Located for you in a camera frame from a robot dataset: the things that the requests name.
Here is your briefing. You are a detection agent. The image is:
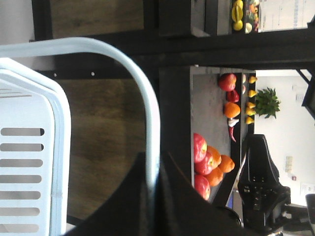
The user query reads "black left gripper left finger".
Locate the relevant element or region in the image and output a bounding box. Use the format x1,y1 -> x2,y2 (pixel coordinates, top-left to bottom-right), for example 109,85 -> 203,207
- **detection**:
66,152 -> 155,236

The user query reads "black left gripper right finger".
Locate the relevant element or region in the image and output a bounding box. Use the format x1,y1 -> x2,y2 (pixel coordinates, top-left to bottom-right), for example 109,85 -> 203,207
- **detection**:
157,152 -> 255,236

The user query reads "light blue plastic basket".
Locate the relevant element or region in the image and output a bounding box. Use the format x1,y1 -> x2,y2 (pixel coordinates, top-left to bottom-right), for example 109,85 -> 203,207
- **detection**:
0,37 -> 160,236

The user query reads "red apple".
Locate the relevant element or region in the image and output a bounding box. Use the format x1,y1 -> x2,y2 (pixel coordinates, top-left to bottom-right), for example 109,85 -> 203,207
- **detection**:
193,133 -> 207,163

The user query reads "black robot gripper background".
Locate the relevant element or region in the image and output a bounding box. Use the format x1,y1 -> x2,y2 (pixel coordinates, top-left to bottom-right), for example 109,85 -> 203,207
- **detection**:
238,134 -> 315,236

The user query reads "orange fruit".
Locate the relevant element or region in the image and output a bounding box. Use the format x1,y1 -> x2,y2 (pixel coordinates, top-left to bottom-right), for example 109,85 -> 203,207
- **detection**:
223,102 -> 241,118

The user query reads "green potted plant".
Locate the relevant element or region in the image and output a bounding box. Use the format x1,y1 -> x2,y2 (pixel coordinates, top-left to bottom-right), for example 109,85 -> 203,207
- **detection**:
255,87 -> 281,118

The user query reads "dark fruit display shelf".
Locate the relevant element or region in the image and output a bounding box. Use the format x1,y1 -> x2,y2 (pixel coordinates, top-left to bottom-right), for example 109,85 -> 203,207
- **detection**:
31,0 -> 315,221

